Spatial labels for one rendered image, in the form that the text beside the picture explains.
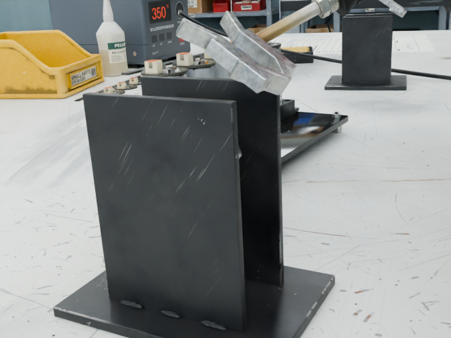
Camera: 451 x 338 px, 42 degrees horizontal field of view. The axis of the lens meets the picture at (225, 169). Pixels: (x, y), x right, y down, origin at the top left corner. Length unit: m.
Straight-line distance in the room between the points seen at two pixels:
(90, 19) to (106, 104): 0.62
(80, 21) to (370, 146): 0.51
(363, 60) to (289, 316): 0.40
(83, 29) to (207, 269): 0.65
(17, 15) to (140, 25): 5.49
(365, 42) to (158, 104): 0.41
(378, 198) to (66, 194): 0.17
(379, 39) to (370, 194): 0.28
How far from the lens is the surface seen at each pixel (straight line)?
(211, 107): 0.16
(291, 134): 0.37
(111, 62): 0.72
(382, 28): 0.57
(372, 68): 0.57
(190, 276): 0.19
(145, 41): 0.76
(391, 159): 0.36
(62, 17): 0.83
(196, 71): 0.33
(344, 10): 0.37
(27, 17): 6.15
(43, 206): 0.32
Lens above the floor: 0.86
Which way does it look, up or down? 18 degrees down
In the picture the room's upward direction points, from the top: 3 degrees counter-clockwise
